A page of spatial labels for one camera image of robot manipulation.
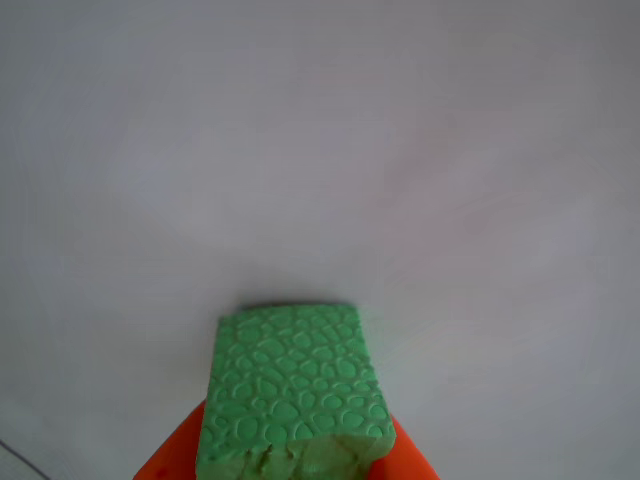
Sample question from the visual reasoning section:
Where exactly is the white paper sheet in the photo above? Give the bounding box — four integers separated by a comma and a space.
0, 0, 640, 480

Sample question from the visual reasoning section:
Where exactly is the green foam block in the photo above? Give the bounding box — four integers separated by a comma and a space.
194, 302, 399, 480

